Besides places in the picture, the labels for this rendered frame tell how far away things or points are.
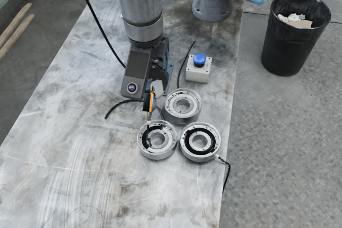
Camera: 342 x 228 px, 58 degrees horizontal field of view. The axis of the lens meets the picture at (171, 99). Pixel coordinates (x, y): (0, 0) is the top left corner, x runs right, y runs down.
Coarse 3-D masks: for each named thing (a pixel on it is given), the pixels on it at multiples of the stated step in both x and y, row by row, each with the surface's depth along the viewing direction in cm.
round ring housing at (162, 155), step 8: (152, 120) 82; (160, 120) 82; (144, 128) 82; (168, 128) 82; (152, 136) 82; (160, 136) 83; (176, 136) 79; (152, 144) 79; (176, 144) 79; (144, 152) 77; (168, 152) 77
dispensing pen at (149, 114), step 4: (152, 88) 75; (148, 92) 75; (144, 96) 75; (148, 96) 74; (144, 100) 75; (148, 100) 75; (144, 104) 75; (148, 104) 75; (144, 108) 75; (148, 108) 75; (148, 112) 77; (148, 116) 77; (148, 120) 78; (148, 124) 78; (148, 128) 79
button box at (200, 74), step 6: (192, 60) 95; (210, 60) 95; (192, 66) 94; (198, 66) 93; (204, 66) 93; (210, 66) 94; (186, 72) 93; (192, 72) 93; (198, 72) 92; (204, 72) 92; (186, 78) 95; (192, 78) 95; (198, 78) 94; (204, 78) 94
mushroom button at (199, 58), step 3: (195, 54) 93; (198, 54) 92; (201, 54) 92; (195, 57) 92; (198, 57) 92; (201, 57) 92; (204, 57) 92; (195, 60) 91; (198, 60) 91; (201, 60) 91; (204, 60) 91; (195, 63) 92; (198, 63) 91; (201, 63) 91
